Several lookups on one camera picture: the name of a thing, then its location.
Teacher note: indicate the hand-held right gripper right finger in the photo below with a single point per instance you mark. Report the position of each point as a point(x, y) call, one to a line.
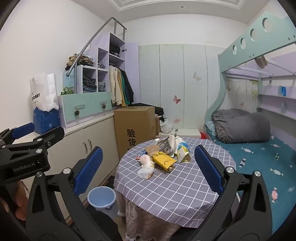
point(208, 168)

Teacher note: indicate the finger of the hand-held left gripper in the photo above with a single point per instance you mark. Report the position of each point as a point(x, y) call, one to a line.
point(52, 135)
point(23, 130)

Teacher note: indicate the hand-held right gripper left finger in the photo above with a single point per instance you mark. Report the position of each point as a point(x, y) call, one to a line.
point(89, 171)

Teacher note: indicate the blue plastic trash bin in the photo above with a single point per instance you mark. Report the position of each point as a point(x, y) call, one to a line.
point(101, 197)

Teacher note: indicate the blue yellow white carton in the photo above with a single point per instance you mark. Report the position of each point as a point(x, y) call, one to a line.
point(183, 151)

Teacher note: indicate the white torn paper bag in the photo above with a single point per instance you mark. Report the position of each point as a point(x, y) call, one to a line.
point(172, 142)

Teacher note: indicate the yellow paper bag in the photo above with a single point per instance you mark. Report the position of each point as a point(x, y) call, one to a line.
point(164, 162)

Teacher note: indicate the newspaper print paper bag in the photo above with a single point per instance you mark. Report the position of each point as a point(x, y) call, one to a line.
point(164, 144)

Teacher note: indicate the small blue wrapper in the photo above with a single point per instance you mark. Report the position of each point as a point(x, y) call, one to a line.
point(141, 154)

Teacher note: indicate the white plastic bag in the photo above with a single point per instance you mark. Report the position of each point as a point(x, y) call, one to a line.
point(145, 166)
point(166, 127)

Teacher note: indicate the brown paper scrap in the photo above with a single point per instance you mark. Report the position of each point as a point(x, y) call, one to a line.
point(151, 149)

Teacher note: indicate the person's left hand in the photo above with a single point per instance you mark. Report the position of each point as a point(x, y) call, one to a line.
point(22, 199)

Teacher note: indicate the blue tissue pack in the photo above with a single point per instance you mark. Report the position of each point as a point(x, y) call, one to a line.
point(46, 120)

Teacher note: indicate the white low cabinet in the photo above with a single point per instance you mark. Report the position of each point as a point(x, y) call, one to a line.
point(92, 139)

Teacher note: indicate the grey checkered tablecloth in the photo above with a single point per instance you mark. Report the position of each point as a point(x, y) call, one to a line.
point(180, 185)

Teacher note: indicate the blue plaid pillow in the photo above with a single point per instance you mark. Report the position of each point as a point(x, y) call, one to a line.
point(211, 128)

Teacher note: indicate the teal drawer unit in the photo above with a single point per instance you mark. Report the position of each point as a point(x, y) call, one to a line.
point(83, 106)

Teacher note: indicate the white paper shopping bag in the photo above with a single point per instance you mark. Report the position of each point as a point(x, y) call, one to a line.
point(44, 90)

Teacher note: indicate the green ivy garland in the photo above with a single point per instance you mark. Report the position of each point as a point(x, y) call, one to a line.
point(67, 92)

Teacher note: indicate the teal candy print bedsheet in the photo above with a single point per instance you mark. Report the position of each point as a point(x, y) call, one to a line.
point(259, 157)

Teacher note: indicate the grey duvet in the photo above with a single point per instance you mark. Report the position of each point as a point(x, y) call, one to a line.
point(240, 126)

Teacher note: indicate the large cardboard box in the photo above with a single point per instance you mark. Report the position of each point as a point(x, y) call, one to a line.
point(134, 129)

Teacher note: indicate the folded jeans stack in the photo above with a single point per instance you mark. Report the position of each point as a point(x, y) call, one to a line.
point(89, 84)
point(101, 86)

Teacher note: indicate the small cardboard box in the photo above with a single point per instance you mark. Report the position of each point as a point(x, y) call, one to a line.
point(157, 126)

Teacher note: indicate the pink lace table skirt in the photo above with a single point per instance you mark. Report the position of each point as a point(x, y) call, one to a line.
point(143, 222)

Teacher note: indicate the pink butterfly sticker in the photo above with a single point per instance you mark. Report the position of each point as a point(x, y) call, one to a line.
point(177, 99)

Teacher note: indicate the beige hanging jacket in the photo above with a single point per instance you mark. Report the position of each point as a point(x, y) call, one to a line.
point(114, 85)

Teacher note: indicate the olive folded clothes pile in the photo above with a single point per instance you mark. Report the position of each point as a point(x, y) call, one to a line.
point(81, 60)

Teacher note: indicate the yellow hanging garment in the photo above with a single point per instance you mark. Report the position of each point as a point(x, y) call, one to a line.
point(123, 97)

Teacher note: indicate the black clothes heap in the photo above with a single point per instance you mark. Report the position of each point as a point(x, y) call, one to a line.
point(150, 109)

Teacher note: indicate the green hanging garment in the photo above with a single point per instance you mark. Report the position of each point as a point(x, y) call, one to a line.
point(126, 88)

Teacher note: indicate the black hanging garment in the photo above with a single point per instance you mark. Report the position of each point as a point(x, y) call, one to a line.
point(130, 90)

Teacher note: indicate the white butterfly sticker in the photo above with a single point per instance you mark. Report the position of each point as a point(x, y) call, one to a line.
point(197, 76)

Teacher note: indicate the white cubby shelf unit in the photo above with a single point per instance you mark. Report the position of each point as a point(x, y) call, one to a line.
point(103, 58)

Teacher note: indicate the white wardrobe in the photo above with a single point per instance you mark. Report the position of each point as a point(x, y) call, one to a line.
point(180, 69)

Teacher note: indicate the dark folded clothes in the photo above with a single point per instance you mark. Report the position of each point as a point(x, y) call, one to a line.
point(114, 50)

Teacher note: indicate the small blue box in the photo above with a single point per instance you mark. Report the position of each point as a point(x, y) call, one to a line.
point(282, 90)

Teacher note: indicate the grey metal handrail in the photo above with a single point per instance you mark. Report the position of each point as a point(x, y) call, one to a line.
point(97, 34)

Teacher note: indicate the purple wall shelf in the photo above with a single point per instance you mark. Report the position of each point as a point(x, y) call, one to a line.
point(275, 97)

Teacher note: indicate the teal bunk bed frame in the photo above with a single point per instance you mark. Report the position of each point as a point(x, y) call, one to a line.
point(249, 41)

